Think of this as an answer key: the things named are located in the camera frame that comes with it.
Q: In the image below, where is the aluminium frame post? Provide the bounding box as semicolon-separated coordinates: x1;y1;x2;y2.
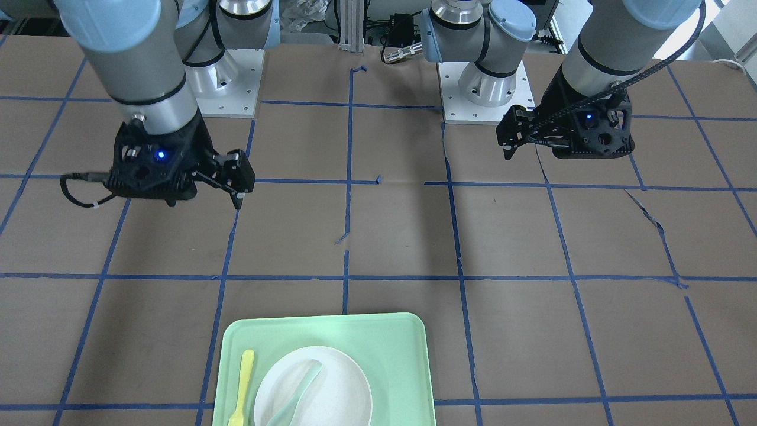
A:
338;0;367;56

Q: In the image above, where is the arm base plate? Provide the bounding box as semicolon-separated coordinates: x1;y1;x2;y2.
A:
186;49;266;118
438;62;535;125

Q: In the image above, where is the yellow plastic fork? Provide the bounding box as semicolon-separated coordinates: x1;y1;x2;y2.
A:
227;348;256;425

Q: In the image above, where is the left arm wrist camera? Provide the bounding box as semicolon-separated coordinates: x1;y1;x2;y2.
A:
544;90;635;159

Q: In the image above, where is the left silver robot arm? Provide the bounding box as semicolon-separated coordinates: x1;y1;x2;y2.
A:
419;1;706;159

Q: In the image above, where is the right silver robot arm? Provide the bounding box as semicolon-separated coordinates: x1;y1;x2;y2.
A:
55;1;280;209

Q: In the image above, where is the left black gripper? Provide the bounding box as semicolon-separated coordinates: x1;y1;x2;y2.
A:
496;67;632;161

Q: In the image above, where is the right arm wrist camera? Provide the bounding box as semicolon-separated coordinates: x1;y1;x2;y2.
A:
103;118;198;206

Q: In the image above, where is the light green tray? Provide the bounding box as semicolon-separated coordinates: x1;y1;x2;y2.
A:
213;312;437;425

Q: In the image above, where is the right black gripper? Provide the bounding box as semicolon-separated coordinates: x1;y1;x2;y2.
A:
103;111;256;211

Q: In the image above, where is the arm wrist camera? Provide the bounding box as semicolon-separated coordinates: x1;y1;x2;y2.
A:
103;118;198;206
544;90;635;159

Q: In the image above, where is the sage green plastic spoon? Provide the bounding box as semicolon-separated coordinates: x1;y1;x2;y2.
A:
267;360;323;425

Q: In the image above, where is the cream round plate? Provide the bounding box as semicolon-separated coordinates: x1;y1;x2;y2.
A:
253;346;373;425

